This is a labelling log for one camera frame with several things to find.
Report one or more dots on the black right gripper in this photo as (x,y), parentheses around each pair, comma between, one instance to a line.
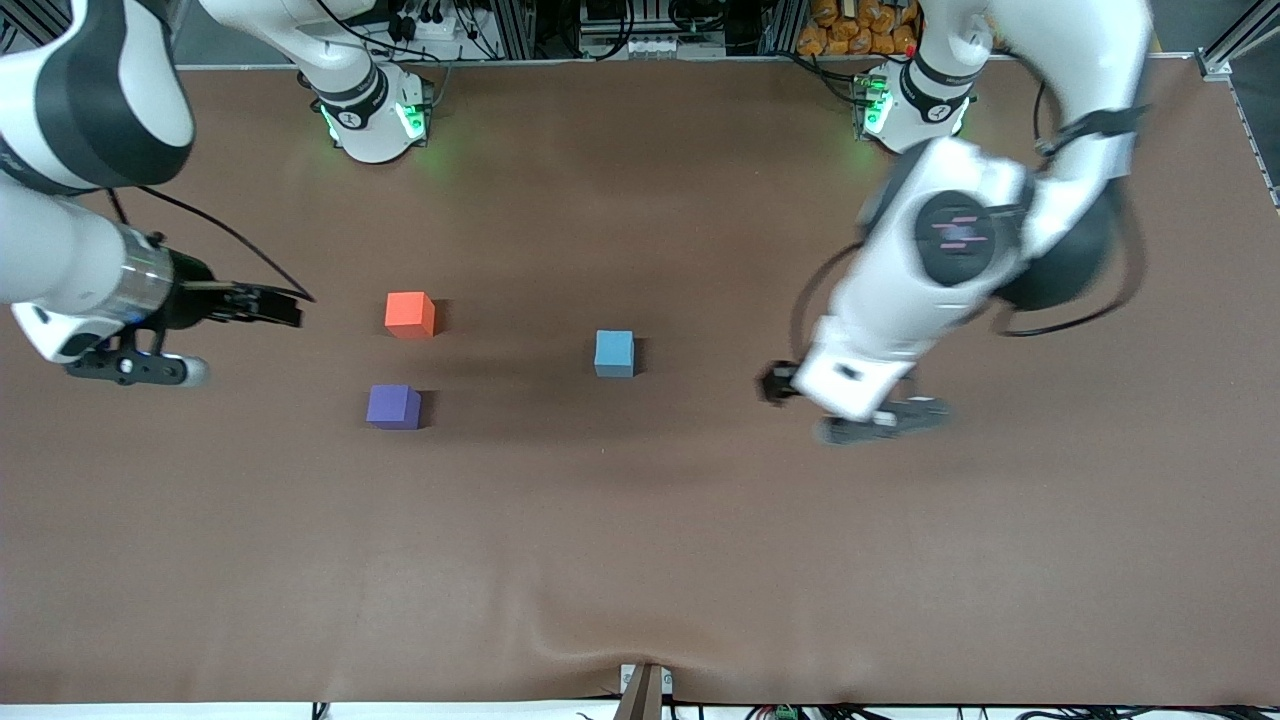
(192,290)

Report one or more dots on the blue foam block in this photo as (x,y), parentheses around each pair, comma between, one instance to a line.
(614,353)

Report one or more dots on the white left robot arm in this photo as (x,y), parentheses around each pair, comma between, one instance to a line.
(900,300)

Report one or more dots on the orange foam block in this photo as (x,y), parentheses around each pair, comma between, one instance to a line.
(410,315)

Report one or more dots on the purple foam block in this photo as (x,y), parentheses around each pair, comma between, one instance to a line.
(392,407)

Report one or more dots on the brown table cover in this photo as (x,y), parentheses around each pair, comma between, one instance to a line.
(640,520)

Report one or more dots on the white power strip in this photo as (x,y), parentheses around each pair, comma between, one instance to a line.
(655,46)

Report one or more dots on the orange snack packets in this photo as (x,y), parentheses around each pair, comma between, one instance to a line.
(850,30)

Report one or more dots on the brown camera mount post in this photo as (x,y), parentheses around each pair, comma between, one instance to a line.
(645,700)

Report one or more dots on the aluminium frame profile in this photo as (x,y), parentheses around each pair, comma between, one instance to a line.
(1225,60)

